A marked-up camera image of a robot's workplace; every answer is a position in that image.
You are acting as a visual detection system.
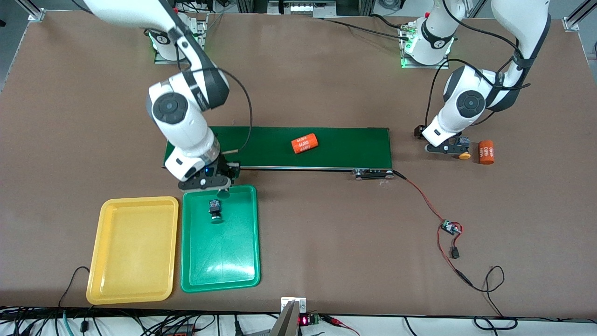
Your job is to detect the yellow mushroom push button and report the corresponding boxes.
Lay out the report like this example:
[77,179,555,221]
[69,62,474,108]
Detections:
[455,137,472,161]

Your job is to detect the orange cylinder with white print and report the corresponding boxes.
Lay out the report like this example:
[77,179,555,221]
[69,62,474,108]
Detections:
[291,133,319,155]
[478,140,495,165]

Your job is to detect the green plastic tray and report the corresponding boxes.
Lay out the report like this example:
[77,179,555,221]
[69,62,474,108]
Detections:
[180,184,261,294]

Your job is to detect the green conveyor belt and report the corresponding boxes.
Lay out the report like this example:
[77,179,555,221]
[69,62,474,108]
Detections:
[161,125,395,181]

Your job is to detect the small conveyor controller board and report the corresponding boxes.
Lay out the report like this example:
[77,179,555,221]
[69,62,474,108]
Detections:
[441,219,464,237]

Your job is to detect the yellow plastic tray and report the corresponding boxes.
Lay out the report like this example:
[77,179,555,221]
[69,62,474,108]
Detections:
[86,196,180,305]

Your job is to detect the background electronics unit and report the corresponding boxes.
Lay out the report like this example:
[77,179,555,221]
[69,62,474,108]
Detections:
[268,0,337,18]

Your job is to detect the red clip lead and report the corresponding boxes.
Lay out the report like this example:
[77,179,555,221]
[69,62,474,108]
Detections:
[322,315,361,336]

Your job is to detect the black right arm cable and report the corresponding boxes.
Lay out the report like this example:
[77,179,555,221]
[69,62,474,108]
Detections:
[177,28,254,155]

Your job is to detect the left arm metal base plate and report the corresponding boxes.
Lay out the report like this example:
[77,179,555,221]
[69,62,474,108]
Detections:
[399,23,451,70]

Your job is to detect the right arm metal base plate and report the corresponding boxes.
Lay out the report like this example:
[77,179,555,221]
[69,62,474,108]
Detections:
[154,13,208,65]

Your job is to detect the black cable to arm base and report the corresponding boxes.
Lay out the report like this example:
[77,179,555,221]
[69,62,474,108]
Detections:
[322,14,414,41]

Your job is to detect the thin black looped cable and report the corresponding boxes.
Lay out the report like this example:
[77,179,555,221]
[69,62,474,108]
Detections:
[471,265,519,330]

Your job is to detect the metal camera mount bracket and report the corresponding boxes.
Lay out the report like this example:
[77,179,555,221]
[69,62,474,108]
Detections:
[270,297,308,336]

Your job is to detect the thin black curved cable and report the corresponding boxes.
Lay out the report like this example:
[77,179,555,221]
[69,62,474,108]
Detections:
[58,266,92,309]

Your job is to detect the aluminium table corner bracket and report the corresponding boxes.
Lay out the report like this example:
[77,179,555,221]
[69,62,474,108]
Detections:
[14,0,46,23]
[562,0,597,33]

